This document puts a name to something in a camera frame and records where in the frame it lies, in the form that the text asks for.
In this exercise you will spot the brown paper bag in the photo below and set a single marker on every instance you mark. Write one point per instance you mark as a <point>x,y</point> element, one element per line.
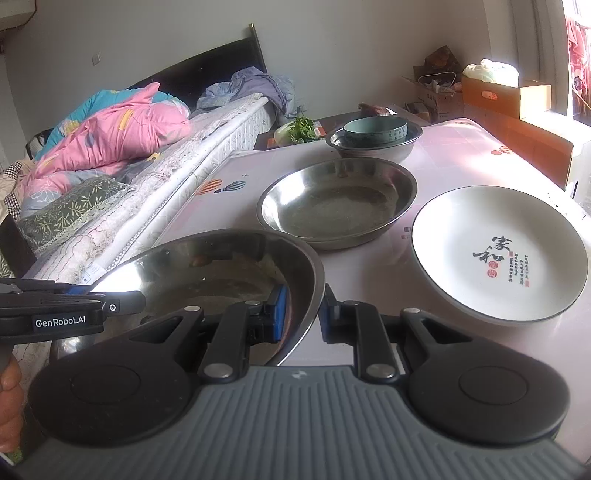
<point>443,57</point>

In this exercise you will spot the white quilted mattress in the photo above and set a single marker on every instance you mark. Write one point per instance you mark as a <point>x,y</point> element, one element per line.
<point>184,152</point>

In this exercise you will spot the white plastic bag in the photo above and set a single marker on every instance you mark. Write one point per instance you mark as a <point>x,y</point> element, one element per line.
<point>489,71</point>

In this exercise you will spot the large white-sided cardboard box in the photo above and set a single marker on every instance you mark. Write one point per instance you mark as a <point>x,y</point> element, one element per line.
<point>531,138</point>

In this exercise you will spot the green ceramic bowl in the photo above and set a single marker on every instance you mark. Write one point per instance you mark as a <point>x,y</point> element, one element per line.
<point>374,134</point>

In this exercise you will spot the green leafy lettuce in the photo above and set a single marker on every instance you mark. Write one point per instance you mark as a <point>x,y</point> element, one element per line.
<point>300,127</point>

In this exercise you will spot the black bed headboard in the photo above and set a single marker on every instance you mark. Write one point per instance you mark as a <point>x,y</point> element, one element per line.
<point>207,69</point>

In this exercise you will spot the person's left hand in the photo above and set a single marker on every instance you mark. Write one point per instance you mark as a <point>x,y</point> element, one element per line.
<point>9,406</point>

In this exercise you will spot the white printed ceramic plate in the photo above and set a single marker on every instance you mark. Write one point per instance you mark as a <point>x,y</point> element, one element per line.
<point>461,249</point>

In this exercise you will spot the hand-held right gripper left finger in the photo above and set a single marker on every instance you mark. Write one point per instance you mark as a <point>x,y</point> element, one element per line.
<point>281,314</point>

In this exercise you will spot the grey-blue clothes pile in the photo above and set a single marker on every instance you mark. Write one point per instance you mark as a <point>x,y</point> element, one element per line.
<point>258,83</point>

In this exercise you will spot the green floral pillow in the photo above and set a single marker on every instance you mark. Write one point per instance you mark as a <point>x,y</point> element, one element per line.
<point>69,207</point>

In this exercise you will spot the checked cloth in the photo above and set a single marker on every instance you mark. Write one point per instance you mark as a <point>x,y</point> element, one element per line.
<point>11,184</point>

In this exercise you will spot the red floral cloth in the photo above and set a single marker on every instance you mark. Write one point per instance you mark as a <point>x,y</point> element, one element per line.
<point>579,55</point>

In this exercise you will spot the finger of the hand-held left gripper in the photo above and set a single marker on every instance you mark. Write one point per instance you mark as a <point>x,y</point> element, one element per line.
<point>81,289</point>
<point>122,302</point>

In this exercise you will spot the small open cardboard box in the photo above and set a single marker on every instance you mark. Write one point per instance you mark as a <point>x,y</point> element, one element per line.
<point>438,108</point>

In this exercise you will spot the deep steel bowl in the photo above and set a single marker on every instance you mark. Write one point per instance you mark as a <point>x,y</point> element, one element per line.
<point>369,152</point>

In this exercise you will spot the orange-brown cardboard box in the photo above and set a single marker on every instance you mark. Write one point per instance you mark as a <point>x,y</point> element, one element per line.
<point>498,99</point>

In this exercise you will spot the shallow steel plate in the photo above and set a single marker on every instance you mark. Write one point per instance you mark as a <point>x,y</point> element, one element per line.
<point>207,272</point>
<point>337,207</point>

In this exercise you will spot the white air conditioner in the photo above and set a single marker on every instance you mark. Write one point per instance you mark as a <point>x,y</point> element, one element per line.
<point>14,14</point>

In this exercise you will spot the pink floral quilt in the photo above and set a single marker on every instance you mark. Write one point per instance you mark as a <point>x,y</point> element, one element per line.
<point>115,124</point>

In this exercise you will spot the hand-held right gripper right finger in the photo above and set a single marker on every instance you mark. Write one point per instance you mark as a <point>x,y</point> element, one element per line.
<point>328,318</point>

